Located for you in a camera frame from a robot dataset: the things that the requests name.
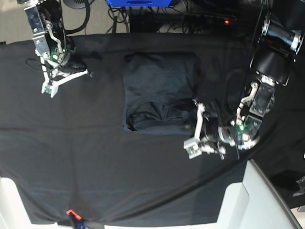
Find white bin right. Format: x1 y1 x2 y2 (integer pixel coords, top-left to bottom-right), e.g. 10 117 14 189
216 159 302 229

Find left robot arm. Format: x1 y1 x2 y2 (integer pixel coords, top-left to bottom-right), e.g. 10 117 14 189
183 0 305 159

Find black table cloth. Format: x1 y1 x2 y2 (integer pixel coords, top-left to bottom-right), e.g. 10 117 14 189
0 33 305 227

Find dark grey T-shirt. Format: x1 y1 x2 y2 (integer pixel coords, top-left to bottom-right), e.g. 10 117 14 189
122 52 198 135

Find white bin left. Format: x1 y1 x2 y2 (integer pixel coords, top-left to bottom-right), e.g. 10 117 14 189
0 177 58 229

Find black power strip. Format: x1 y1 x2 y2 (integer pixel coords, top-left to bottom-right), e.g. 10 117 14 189
183 14 237 25

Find blue box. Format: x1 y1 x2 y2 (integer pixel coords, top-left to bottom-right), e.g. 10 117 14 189
106 0 171 7

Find white camera on left wrist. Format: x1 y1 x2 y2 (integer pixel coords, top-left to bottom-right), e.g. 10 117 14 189
183 137 202 159

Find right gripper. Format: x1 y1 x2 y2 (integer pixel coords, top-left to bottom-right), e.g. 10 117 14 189
41 59 93 83

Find white bin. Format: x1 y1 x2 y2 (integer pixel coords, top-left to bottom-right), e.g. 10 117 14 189
0 177 58 229
216 159 302 229

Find round black floor base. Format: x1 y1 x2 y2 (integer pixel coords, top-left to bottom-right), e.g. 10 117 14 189
63 0 86 10

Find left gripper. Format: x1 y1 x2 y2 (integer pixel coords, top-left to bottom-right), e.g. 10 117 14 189
193 99 226 159

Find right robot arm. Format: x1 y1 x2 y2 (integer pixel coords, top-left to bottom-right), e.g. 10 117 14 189
17 0 93 85

